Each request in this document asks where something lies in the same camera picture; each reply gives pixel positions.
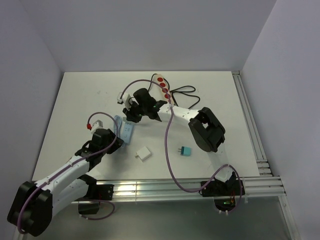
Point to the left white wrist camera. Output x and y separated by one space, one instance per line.
92 127

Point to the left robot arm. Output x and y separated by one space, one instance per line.
37 202

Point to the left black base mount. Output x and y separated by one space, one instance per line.
100 193

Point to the aluminium right rail frame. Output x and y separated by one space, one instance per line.
261 159

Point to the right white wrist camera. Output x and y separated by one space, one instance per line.
125 99

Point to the aluminium rail frame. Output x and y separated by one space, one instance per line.
159 210
261 159

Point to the aluminium front rail frame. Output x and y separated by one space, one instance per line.
159 210

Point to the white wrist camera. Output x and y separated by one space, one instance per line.
92 127
125 99

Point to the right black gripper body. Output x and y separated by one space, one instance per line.
136 112

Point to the light blue power strip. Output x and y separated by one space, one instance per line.
127 132

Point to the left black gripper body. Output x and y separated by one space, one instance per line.
112 148

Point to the beige red power strip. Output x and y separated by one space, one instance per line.
165 87

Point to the teal plug adapter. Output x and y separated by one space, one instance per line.
185 151

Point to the white square charger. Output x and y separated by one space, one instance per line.
143 154

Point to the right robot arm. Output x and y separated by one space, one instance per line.
207 131

